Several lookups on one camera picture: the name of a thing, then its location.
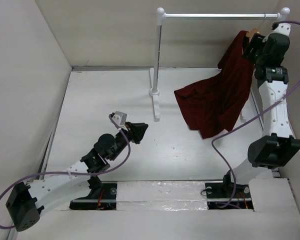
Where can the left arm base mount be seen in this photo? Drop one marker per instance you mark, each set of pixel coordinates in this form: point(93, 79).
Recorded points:
point(106, 200)

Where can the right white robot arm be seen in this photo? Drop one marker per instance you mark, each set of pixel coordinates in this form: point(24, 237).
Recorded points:
point(277, 145)

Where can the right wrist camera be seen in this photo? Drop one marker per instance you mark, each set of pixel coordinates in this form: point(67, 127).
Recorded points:
point(281, 28)

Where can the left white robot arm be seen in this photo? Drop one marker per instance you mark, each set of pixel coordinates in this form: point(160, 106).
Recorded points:
point(28, 202)

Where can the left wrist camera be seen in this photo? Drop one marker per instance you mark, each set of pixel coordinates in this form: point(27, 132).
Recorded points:
point(119, 118)

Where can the white metal clothes rack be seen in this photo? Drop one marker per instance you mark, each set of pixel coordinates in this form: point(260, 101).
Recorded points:
point(161, 15)

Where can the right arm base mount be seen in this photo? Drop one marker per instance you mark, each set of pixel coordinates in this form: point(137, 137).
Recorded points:
point(220, 198)

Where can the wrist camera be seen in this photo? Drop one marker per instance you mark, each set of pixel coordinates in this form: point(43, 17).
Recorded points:
point(281, 28)
point(119, 118)

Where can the dark red t shirt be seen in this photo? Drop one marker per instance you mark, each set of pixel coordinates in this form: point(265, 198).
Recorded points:
point(213, 105)

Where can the wooden clothes hanger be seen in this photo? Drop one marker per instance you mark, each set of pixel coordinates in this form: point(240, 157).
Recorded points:
point(255, 30)

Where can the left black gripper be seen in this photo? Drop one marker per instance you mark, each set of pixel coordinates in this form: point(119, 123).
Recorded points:
point(136, 130)

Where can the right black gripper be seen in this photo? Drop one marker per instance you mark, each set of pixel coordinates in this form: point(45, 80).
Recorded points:
point(256, 42)

